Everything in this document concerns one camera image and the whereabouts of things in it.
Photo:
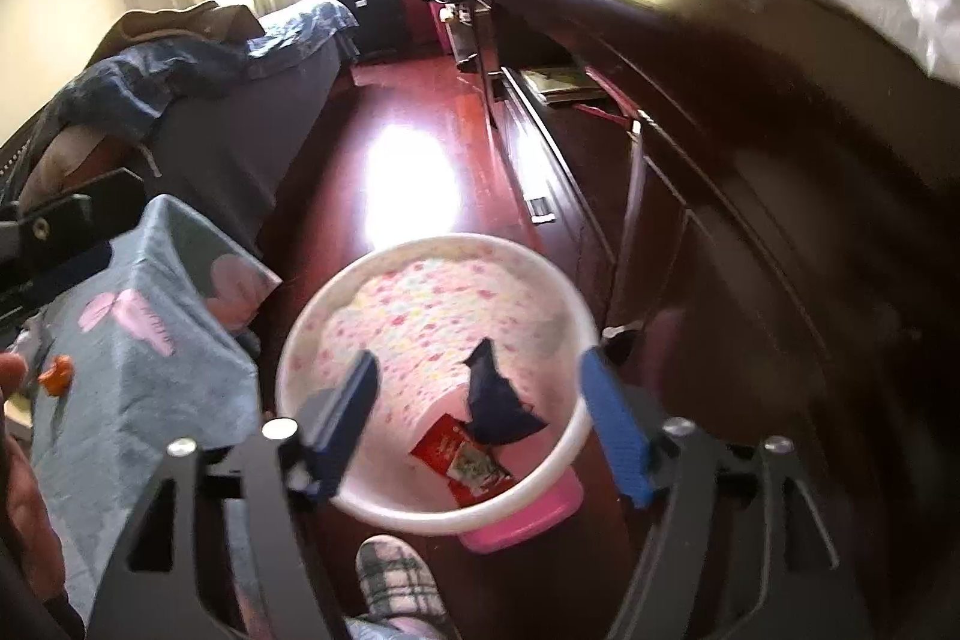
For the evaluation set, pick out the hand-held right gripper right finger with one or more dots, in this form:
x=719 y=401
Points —
x=613 y=430

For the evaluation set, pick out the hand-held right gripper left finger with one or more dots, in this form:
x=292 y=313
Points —
x=343 y=419

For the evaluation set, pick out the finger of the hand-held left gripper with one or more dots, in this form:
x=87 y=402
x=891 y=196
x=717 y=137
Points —
x=105 y=190

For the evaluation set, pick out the red snack wrapper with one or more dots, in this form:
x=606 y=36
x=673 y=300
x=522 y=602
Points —
x=436 y=446

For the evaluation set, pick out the dark blue wrapper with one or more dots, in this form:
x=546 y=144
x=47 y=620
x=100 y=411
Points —
x=489 y=401

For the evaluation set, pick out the red green printed wrapper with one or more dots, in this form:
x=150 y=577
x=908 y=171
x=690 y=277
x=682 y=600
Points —
x=480 y=475

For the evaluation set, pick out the small orange scrap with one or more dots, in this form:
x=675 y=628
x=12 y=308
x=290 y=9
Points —
x=56 y=376

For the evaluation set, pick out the white floral trash bin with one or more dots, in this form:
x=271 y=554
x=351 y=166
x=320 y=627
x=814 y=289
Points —
x=450 y=302

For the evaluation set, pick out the person's left hand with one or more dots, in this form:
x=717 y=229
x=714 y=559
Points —
x=26 y=520

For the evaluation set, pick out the pinkish brown comforter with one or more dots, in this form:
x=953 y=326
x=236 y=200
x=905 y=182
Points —
x=75 y=160

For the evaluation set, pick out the dark blue quilt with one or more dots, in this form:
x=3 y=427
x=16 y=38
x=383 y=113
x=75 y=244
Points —
x=150 y=78

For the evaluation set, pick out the dark wooden bed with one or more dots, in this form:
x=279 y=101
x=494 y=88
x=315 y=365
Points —
x=240 y=160

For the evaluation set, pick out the plaid slipper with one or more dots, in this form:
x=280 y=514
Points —
x=401 y=580

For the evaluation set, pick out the tan brown blanket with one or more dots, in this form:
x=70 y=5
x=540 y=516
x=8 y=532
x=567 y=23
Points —
x=172 y=25

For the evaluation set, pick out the blue floral tablecloth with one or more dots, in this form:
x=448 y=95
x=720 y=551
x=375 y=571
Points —
x=150 y=385

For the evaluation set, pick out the dark wooden dresser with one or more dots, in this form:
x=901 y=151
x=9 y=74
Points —
x=750 y=235

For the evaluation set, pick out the black suitcase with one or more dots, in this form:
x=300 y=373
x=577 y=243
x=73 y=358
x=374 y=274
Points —
x=371 y=10

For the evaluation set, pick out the book in drawer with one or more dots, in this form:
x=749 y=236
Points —
x=562 y=84

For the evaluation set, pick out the red small cabinet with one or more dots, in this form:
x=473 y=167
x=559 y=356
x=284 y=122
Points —
x=429 y=24

